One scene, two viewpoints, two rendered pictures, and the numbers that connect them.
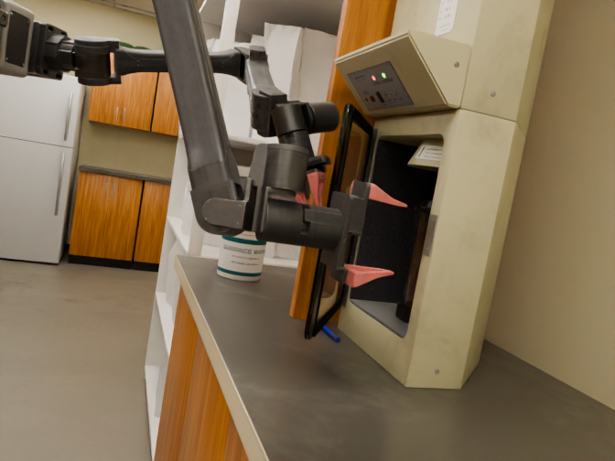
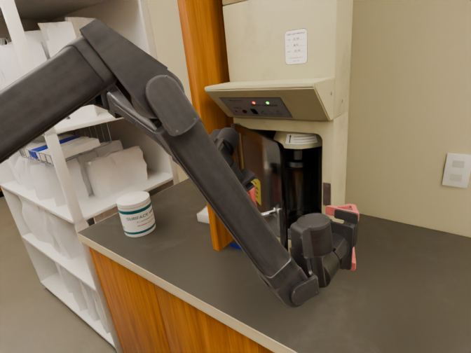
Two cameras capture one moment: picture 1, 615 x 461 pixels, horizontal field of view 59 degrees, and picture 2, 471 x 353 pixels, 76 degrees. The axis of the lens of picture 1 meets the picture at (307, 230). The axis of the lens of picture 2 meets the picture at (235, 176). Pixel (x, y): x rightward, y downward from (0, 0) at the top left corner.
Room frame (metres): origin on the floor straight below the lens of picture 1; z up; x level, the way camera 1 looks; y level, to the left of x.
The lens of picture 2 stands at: (0.40, 0.40, 1.57)
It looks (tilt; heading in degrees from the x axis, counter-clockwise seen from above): 21 degrees down; 329
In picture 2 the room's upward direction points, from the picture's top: 6 degrees counter-clockwise
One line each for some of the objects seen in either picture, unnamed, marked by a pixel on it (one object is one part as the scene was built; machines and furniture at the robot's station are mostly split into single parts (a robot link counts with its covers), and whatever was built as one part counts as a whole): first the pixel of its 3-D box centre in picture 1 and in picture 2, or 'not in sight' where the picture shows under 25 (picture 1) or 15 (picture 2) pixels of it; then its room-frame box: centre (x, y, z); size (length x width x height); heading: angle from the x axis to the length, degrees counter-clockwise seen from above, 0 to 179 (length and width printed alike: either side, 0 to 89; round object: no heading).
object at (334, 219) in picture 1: (321, 228); (332, 249); (0.74, -0.02, 1.20); 0.07 x 0.07 x 0.10; 19
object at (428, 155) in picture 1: (456, 158); (300, 132); (1.06, -0.26, 1.34); 0.18 x 0.18 x 0.05
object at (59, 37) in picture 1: (63, 54); not in sight; (1.34, 0.65, 1.45); 0.09 x 0.08 x 0.12; 172
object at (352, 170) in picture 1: (341, 220); (258, 199); (1.04, -0.06, 1.19); 0.30 x 0.01 x 0.40; 167
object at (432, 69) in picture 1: (389, 80); (265, 102); (1.03, -0.10, 1.46); 0.32 x 0.12 x 0.10; 19
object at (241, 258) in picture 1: (242, 251); (137, 213); (1.58, 0.18, 1.02); 0.13 x 0.13 x 0.15
